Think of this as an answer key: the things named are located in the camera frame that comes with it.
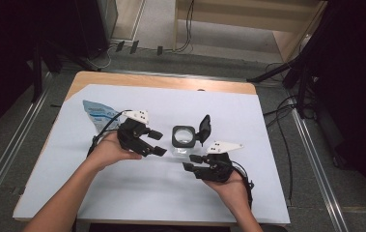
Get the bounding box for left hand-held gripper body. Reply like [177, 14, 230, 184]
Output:
[116, 109, 150, 158]

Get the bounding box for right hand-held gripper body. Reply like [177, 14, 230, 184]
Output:
[193, 140, 245, 184]

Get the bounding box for clear jar with black lid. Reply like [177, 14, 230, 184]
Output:
[171, 113, 212, 158]

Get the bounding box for blue and white pouch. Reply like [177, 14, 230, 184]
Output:
[82, 100, 123, 133]

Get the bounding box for person's right hand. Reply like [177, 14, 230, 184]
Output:
[202, 170, 252, 211]

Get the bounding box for person's left hand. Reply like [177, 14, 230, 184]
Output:
[87, 130, 143, 173]

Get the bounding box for white table sheet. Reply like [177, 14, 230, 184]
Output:
[13, 83, 292, 225]

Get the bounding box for wooden table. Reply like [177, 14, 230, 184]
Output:
[12, 71, 292, 227]

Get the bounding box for person's dark clothing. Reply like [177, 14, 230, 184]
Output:
[87, 222, 232, 232]

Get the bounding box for black metal stand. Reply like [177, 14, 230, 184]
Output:
[29, 35, 64, 103]

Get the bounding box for dark cabinet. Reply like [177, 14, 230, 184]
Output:
[73, 0, 119, 60]

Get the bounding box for black tripod stand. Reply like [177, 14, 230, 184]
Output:
[246, 0, 366, 120]

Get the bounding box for light wooden furniture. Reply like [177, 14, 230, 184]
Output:
[173, 0, 329, 63]

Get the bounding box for left hand-held gripper black cable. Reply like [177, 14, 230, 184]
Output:
[87, 110, 130, 158]

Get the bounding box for hand-held gripper black cable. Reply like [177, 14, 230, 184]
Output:
[230, 159, 256, 210]
[87, 110, 130, 158]

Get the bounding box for right hand-held gripper black cable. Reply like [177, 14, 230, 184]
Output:
[230, 159, 256, 210]

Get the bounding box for black floor cables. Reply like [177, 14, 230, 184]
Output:
[262, 62, 298, 203]

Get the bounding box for white floor cable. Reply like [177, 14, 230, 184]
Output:
[85, 43, 118, 71]

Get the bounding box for metal floor rail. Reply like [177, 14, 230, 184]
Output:
[290, 104, 350, 232]
[0, 72, 53, 224]

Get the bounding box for hanging black cable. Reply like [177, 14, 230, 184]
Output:
[172, 0, 195, 53]

